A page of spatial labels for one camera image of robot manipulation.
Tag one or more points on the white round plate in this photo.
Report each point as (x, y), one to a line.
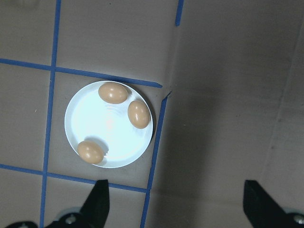
(107, 128)

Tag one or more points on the brown egg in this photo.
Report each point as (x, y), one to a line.
(139, 114)
(113, 93)
(90, 152)

